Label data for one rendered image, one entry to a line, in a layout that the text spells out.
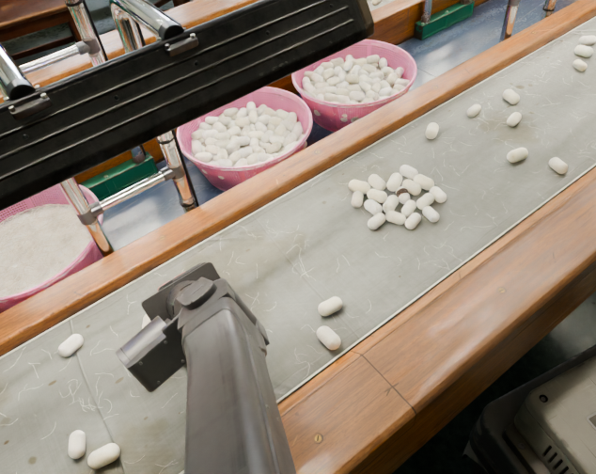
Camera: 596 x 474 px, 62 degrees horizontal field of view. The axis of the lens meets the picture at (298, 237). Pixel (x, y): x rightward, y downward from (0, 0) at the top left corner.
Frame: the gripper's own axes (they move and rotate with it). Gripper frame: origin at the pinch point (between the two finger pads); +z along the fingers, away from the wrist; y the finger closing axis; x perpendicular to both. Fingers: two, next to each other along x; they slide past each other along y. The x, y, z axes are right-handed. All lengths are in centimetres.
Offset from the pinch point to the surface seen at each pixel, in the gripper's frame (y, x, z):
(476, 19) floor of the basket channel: -109, -17, 31
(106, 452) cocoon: 16.9, 9.4, -11.2
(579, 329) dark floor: -96, 75, 29
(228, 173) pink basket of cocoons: -20.5, -12.0, 14.3
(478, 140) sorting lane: -60, 4, -3
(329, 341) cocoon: -12.0, 13.0, -15.3
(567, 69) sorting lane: -92, 2, 0
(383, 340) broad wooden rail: -17.1, 15.6, -19.1
